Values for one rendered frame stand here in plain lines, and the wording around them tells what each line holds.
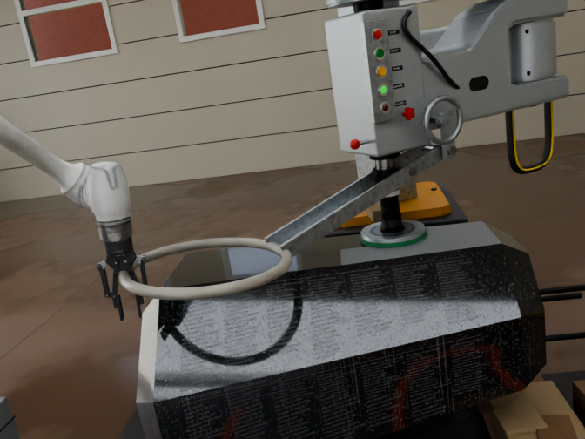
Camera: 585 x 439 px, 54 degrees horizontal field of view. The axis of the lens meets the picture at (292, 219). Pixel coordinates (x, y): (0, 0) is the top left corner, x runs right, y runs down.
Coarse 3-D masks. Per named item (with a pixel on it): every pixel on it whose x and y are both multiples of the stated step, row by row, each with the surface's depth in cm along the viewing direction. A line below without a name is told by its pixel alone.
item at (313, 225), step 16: (400, 160) 195; (416, 160) 184; (432, 160) 187; (368, 176) 190; (400, 176) 182; (416, 176) 185; (352, 192) 188; (368, 192) 178; (384, 192) 180; (320, 208) 184; (336, 208) 186; (352, 208) 176; (288, 224) 179; (304, 224) 182; (320, 224) 172; (336, 224) 174; (272, 240) 178; (288, 240) 168; (304, 240) 170
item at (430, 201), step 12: (420, 192) 266; (432, 192) 263; (408, 204) 250; (420, 204) 248; (432, 204) 245; (444, 204) 242; (360, 216) 243; (408, 216) 240; (420, 216) 240; (432, 216) 240
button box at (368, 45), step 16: (368, 32) 160; (384, 32) 162; (368, 48) 161; (384, 48) 163; (368, 64) 162; (384, 64) 164; (368, 80) 164; (384, 80) 165; (368, 96) 166; (384, 96) 166
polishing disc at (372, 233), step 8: (376, 224) 200; (408, 224) 194; (416, 224) 193; (360, 232) 194; (368, 232) 193; (376, 232) 191; (400, 232) 188; (408, 232) 186; (416, 232) 185; (424, 232) 188; (368, 240) 187; (376, 240) 184; (384, 240) 183; (392, 240) 182; (400, 240) 182
